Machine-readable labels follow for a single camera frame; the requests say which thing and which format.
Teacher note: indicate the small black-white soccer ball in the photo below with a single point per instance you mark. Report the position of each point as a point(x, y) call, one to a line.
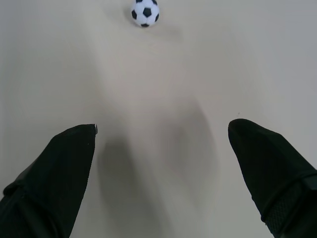
point(145, 13)

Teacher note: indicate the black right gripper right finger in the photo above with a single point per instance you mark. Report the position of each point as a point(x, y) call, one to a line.
point(272, 173)

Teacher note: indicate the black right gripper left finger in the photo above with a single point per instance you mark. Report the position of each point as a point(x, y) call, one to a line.
point(52, 178)

